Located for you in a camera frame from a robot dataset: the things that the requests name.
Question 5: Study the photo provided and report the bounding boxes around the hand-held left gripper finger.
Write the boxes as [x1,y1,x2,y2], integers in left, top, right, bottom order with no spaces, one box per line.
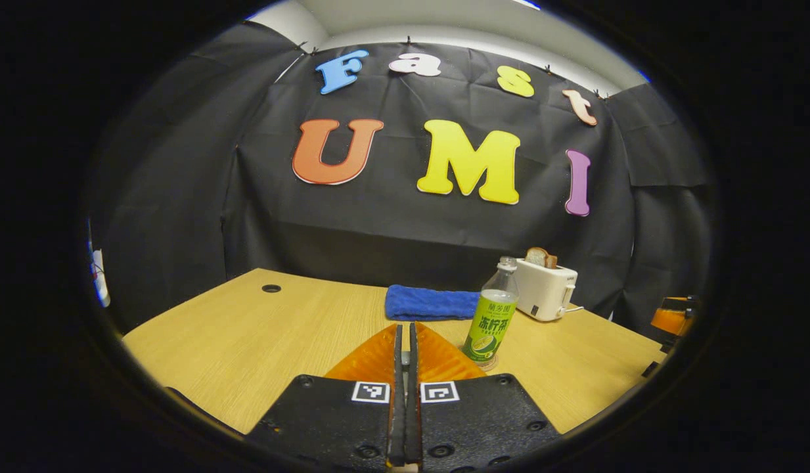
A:
[409,322,563,472]
[247,322,405,471]

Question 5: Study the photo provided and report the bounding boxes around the green label water bottle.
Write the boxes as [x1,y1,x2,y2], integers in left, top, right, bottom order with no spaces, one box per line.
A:
[462,256,519,367]

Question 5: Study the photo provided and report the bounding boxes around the blue towel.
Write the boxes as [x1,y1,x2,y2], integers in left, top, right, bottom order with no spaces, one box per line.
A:
[385,284,481,323]

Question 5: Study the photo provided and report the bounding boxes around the white toaster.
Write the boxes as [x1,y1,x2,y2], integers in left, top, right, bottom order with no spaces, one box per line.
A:
[515,258,578,322]

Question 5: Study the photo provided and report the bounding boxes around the black backdrop cloth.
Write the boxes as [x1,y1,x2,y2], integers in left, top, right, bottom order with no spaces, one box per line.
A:
[89,20,714,339]

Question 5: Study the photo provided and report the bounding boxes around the white side table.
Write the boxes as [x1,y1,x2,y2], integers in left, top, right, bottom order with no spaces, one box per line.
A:
[89,246,111,308]

